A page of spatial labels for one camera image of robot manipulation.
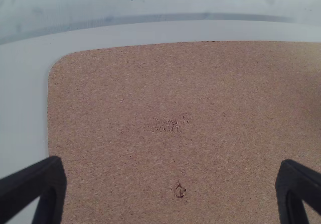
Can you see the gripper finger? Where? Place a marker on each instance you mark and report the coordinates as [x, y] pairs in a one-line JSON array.
[[301, 177], [27, 175]]

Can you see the cork mat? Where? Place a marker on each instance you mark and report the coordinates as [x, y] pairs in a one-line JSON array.
[[175, 96]]

